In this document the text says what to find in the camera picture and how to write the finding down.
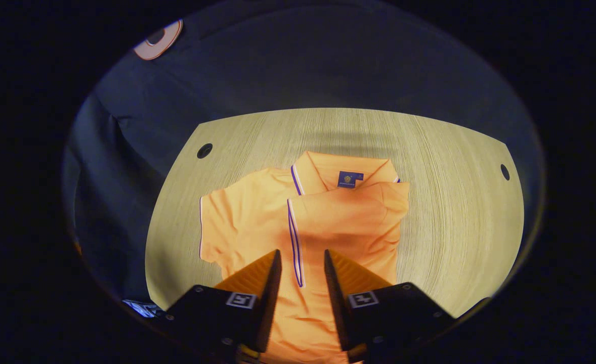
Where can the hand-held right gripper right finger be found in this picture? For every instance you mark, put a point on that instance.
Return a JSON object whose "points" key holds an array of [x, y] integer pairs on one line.
{"points": [[337, 303]]}

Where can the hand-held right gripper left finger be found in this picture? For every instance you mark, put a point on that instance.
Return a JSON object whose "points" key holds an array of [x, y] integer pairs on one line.
{"points": [[267, 303]]}

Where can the orange T-shirt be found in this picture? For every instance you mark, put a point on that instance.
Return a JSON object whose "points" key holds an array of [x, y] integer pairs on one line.
{"points": [[247, 217]]}

